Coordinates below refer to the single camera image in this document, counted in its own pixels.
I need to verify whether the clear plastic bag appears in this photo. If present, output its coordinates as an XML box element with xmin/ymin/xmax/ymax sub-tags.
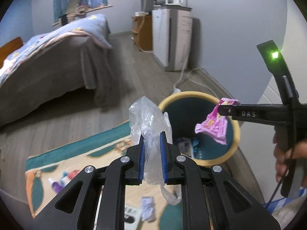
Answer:
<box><xmin>129</xmin><ymin>96</ymin><xmax>182</xmax><ymax>205</ymax></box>

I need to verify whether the pink snack wrapper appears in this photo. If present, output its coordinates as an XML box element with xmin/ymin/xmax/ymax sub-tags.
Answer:
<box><xmin>195</xmin><ymin>98</ymin><xmax>240</xmax><ymax>145</ymax></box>

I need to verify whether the yellow rimmed teal trash bin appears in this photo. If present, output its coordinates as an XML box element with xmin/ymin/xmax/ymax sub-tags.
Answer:
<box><xmin>159</xmin><ymin>91</ymin><xmax>240</xmax><ymax>167</ymax></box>

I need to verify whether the person's right hand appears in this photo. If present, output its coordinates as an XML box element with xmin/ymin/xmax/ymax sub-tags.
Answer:
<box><xmin>273</xmin><ymin>133</ymin><xmax>307</xmax><ymax>183</ymax></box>

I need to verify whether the silver foil packet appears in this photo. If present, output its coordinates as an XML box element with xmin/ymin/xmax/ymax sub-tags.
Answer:
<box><xmin>141</xmin><ymin>196</ymin><xmax>156</xmax><ymax>222</ymax></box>

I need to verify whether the white power strip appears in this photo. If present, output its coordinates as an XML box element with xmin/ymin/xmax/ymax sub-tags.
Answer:
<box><xmin>171</xmin><ymin>88</ymin><xmax>181</xmax><ymax>94</ymax></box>

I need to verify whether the purple spray bottle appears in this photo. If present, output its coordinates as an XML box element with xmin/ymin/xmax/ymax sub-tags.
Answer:
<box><xmin>48</xmin><ymin>177</ymin><xmax>64</xmax><ymax>194</ymax></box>

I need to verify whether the patterned teal orange rug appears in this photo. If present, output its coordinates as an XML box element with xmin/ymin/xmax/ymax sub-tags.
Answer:
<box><xmin>25</xmin><ymin>122</ymin><xmax>183</xmax><ymax>229</ymax></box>

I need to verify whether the bed with grey cover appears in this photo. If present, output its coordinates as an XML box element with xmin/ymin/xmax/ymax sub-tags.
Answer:
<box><xmin>1</xmin><ymin>35</ymin><xmax>113</xmax><ymax>126</ymax></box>

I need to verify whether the white air purifier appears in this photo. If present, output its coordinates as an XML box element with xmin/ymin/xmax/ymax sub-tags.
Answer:
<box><xmin>152</xmin><ymin>4</ymin><xmax>193</xmax><ymax>72</ymax></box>

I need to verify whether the wooden tv cabinet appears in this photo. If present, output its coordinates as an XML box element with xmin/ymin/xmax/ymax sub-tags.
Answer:
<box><xmin>132</xmin><ymin>15</ymin><xmax>153</xmax><ymax>51</ymax></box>

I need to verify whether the light blue floral quilt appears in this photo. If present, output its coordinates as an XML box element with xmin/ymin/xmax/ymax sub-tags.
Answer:
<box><xmin>1</xmin><ymin>14</ymin><xmax>111</xmax><ymax>85</ymax></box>

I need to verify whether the clothes pile on windowsill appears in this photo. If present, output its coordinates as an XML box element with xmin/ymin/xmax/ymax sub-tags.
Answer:
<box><xmin>63</xmin><ymin>0</ymin><xmax>106</xmax><ymax>23</ymax></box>

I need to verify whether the wooden headboard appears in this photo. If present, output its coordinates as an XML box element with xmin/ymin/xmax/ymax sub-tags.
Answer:
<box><xmin>0</xmin><ymin>37</ymin><xmax>23</xmax><ymax>68</ymax></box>

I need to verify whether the white power cable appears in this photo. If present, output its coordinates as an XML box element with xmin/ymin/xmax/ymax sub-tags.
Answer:
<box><xmin>172</xmin><ymin>50</ymin><xmax>219</xmax><ymax>99</ymax></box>

